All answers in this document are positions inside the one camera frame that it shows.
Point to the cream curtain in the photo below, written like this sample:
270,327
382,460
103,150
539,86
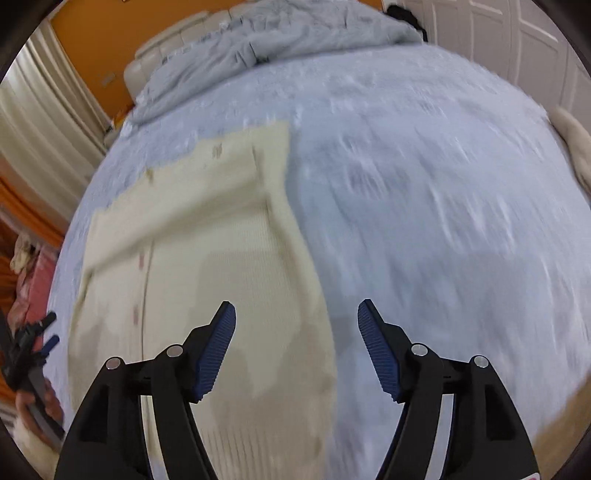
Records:
46,110

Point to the beige padded headboard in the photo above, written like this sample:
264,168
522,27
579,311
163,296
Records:
171,46

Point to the person's left hand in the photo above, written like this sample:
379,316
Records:
46,404

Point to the pink patterned cloth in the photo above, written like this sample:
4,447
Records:
32,281

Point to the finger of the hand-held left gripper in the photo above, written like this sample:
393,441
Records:
49,345
37,325

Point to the white panelled door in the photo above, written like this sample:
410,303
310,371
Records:
508,41

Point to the cream fluffy cloth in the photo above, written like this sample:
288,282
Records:
577,143

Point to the cream knit sweater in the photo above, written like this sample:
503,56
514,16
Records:
221,240

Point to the grey rumpled duvet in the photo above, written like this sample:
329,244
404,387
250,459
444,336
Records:
258,50

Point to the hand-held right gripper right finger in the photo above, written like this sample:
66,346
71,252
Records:
377,347

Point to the black bag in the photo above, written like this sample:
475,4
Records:
406,16

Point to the light blue fluffy blanket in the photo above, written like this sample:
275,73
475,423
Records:
415,221

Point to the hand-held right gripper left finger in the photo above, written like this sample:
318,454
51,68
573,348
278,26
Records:
216,350

